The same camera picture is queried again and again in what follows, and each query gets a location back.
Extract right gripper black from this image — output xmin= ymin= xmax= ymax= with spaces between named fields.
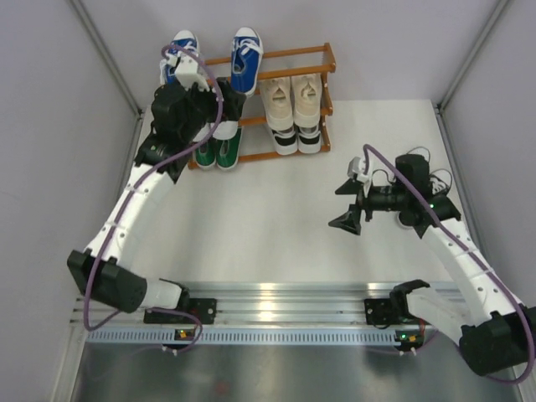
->
xmin=329 ymin=177 xmax=409 ymax=235

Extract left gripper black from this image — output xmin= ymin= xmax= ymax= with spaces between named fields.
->
xmin=179 ymin=77 xmax=245 ymax=142

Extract beige sneaker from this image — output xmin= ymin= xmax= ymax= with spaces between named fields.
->
xmin=291 ymin=74 xmax=322 ymax=128
xmin=259 ymin=77 xmax=294 ymax=131

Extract green sneaker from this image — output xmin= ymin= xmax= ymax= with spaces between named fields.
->
xmin=215 ymin=127 xmax=242 ymax=171
xmin=193 ymin=139 xmax=216 ymax=170

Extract blue sneaker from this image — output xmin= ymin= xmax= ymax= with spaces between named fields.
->
xmin=230 ymin=27 xmax=264 ymax=97
xmin=158 ymin=28 xmax=201 ymax=87

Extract black white sneaker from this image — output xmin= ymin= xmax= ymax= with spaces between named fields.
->
xmin=267 ymin=126 xmax=298 ymax=156
xmin=297 ymin=125 xmax=322 ymax=154

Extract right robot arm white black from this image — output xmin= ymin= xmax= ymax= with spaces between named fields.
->
xmin=330 ymin=153 xmax=535 ymax=378

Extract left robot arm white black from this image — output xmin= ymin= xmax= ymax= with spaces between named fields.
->
xmin=67 ymin=79 xmax=246 ymax=323

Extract wooden two-tier shoe rack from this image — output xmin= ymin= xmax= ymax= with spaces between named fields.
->
xmin=188 ymin=41 xmax=336 ymax=170

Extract black canvas sneaker lower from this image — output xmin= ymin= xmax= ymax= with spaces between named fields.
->
xmin=395 ymin=211 xmax=415 ymax=230

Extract black canvas sneaker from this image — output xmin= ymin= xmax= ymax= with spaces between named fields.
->
xmin=430 ymin=168 xmax=453 ymax=195
xmin=395 ymin=211 xmax=415 ymax=230

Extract black canvas sneaker upper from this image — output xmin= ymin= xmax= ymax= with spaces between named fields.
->
xmin=430 ymin=168 xmax=453 ymax=195

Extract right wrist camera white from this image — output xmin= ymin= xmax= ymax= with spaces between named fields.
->
xmin=347 ymin=157 xmax=371 ymax=183

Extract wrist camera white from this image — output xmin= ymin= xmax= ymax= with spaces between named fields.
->
xmin=171 ymin=54 xmax=209 ymax=91
xmin=347 ymin=157 xmax=371 ymax=183

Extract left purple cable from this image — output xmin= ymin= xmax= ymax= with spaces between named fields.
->
xmin=82 ymin=44 xmax=223 ymax=357

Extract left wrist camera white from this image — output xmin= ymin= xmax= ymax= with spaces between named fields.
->
xmin=171 ymin=54 xmax=209 ymax=91

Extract aluminium mounting rail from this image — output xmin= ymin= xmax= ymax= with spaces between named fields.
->
xmin=69 ymin=281 xmax=523 ymax=327

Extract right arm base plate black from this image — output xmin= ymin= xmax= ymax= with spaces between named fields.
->
xmin=363 ymin=298 xmax=420 ymax=329

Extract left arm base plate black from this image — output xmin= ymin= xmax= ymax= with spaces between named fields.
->
xmin=143 ymin=297 xmax=217 ymax=324

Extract slotted grey cable duct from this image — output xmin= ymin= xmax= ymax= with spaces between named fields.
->
xmin=86 ymin=327 xmax=424 ymax=347

